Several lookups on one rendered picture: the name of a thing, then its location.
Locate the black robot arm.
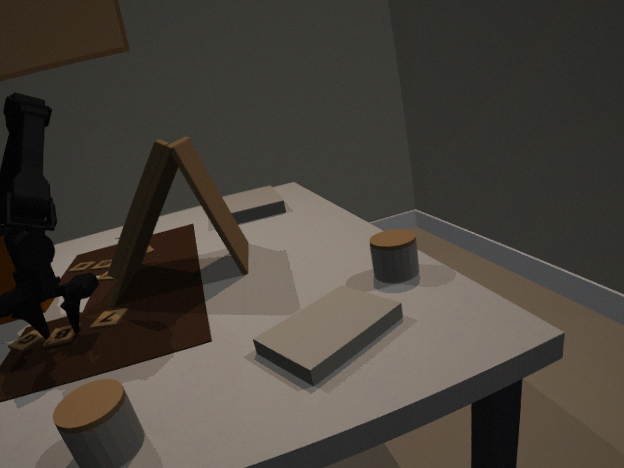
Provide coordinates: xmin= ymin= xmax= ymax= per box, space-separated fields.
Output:
xmin=0 ymin=92 xmax=57 ymax=319

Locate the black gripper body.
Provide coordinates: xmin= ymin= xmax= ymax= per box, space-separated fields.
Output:
xmin=0 ymin=263 xmax=99 ymax=318

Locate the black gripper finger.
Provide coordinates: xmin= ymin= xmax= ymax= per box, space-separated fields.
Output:
xmin=60 ymin=299 xmax=81 ymax=333
xmin=19 ymin=306 xmax=50 ymax=340

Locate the grey cylindrical container with tan lid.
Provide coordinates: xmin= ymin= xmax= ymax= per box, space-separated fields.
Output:
xmin=370 ymin=229 xmax=419 ymax=284
xmin=52 ymin=379 xmax=145 ymax=468

